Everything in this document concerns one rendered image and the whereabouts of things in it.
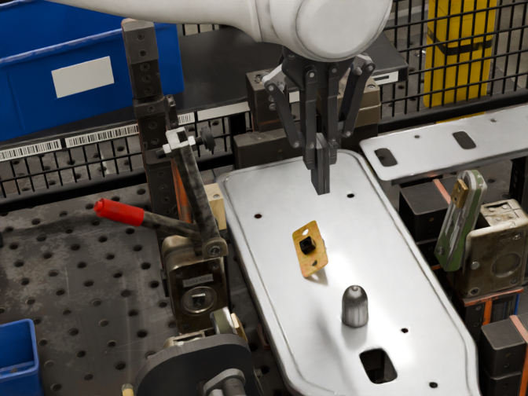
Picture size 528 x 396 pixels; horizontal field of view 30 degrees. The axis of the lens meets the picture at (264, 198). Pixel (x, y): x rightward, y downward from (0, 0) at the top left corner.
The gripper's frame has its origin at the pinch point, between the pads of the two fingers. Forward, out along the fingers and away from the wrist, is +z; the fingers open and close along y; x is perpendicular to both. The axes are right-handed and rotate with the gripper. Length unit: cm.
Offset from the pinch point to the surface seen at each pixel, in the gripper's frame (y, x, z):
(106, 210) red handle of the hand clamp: -25.5, -0.8, -0.7
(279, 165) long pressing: -0.3, 18.7, 13.6
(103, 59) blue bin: -21.0, 36.0, 1.7
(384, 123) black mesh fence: 30, 55, 38
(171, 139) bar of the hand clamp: -17.0, 0.1, -7.8
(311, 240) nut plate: -1.5, -0.4, 11.2
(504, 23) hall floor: 134, 200, 114
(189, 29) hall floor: 23, 238, 114
